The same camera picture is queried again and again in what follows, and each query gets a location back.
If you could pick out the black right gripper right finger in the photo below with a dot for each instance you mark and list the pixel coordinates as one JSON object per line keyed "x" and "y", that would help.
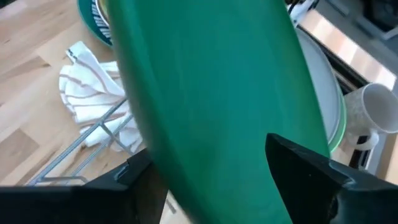
{"x": 311, "y": 193}

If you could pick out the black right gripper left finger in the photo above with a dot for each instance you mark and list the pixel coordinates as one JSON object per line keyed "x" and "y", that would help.
{"x": 93, "y": 202}

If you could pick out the light green and white plate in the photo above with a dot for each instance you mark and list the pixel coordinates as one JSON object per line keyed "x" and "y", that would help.
{"x": 323, "y": 87}

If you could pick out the dark green and white plate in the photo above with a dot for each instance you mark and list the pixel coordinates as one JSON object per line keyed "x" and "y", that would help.
{"x": 217, "y": 93}

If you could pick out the grey speckled mug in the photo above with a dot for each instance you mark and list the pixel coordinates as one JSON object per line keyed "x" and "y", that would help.
{"x": 357, "y": 109}

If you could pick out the white striped dish towel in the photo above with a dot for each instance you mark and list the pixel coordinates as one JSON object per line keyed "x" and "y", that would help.
{"x": 90, "y": 87}

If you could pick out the beige side table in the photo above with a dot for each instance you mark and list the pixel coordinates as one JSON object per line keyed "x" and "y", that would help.
{"x": 357, "y": 53}

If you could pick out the large teal plate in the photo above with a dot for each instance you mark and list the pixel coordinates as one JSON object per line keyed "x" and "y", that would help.
{"x": 84, "y": 21}

